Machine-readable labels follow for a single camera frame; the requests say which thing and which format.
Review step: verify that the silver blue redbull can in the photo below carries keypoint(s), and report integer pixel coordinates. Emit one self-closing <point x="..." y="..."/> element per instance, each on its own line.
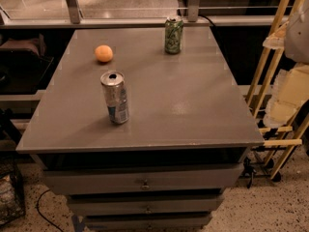
<point x="114" y="90"/>

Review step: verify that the green soda can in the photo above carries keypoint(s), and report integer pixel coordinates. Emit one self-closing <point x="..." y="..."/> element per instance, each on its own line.
<point x="173" y="35"/>

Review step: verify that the grey drawer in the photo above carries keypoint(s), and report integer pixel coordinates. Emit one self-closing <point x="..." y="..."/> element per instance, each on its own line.
<point x="147" y="222"/>
<point x="142" y="179"/>
<point x="146" y="205"/>

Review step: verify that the black wire basket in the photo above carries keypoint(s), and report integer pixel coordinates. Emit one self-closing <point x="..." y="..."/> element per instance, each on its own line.
<point x="12" y="204"/>

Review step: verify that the top grey drawer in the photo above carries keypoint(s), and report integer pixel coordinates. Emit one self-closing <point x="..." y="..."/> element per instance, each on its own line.
<point x="142" y="179"/>

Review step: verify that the middle grey drawer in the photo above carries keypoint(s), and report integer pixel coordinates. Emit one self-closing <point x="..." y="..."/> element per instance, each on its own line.
<point x="146" y="205"/>

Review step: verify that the grey drawer cabinet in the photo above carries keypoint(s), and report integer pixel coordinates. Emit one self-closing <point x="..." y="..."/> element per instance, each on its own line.
<point x="183" y="110"/>

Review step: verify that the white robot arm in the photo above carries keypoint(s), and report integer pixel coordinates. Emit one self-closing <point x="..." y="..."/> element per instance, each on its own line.
<point x="290" y="90"/>

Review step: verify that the orange fruit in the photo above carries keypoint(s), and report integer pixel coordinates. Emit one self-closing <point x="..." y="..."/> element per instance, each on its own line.
<point x="104" y="53"/>

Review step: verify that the dark chair with cushion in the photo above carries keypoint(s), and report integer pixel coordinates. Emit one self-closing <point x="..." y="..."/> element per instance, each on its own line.
<point x="24" y="66"/>

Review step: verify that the yellow wooden rack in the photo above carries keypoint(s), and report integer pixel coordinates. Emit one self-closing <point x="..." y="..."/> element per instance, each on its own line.
<point x="279" y="143"/>

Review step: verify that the bottom grey drawer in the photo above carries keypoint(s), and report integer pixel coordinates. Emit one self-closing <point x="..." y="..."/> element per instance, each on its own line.
<point x="147" y="222"/>

